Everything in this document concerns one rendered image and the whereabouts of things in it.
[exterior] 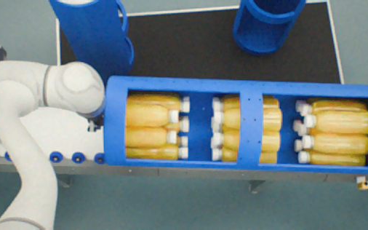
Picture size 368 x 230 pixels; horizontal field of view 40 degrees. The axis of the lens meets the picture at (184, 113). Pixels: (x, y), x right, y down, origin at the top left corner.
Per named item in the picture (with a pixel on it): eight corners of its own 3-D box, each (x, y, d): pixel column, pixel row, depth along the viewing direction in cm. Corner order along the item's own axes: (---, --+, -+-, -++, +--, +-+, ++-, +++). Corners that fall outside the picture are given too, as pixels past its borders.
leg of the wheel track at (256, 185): (259, 193, 266) (286, 177, 205) (248, 193, 266) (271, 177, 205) (259, 182, 267) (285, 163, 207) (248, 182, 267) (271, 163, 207)
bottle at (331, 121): (374, 110, 154) (313, 108, 154) (375, 132, 153) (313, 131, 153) (366, 113, 161) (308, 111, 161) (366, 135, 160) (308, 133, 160)
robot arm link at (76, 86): (108, 78, 131) (58, 73, 131) (101, 56, 116) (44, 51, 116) (103, 119, 128) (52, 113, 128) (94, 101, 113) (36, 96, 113)
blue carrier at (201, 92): (368, 183, 172) (405, 161, 145) (110, 174, 170) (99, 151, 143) (361, 104, 181) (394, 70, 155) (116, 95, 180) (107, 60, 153)
